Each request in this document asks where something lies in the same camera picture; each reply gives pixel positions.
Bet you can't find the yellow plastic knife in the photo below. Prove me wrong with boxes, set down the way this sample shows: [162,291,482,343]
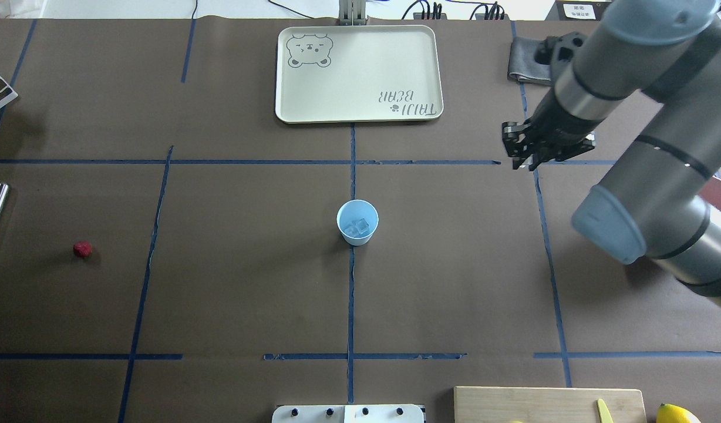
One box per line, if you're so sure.
[596,398,615,423]

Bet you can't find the cream bear tray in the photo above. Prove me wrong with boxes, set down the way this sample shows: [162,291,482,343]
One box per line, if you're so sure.
[275,25,444,124]

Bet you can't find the ice cube in cup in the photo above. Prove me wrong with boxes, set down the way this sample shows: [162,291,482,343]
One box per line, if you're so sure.
[343,219,371,238]

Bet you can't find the camera mount clamp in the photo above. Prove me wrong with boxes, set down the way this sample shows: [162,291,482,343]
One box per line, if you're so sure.
[338,0,368,26]

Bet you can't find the wooden cutting board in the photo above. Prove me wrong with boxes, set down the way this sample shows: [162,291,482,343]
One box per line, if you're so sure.
[453,386,647,422]

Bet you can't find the grey folded cloth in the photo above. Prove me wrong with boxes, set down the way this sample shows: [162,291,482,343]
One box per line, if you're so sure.
[507,36,552,86]

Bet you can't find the red strawberry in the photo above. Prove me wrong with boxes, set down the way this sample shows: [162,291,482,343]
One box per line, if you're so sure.
[72,241,94,258]

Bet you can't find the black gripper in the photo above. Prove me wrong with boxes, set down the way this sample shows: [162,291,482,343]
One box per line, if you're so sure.
[501,100,597,172]

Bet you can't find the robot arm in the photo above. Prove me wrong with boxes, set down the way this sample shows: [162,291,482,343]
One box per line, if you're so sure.
[501,1,721,308]

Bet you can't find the yellow lemon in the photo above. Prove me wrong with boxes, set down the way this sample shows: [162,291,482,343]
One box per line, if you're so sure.
[656,402,701,423]

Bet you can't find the light blue cup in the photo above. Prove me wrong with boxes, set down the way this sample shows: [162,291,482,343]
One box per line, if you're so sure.
[336,200,379,246]

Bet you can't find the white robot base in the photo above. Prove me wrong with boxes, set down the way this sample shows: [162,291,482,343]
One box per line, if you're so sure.
[271,404,427,422]

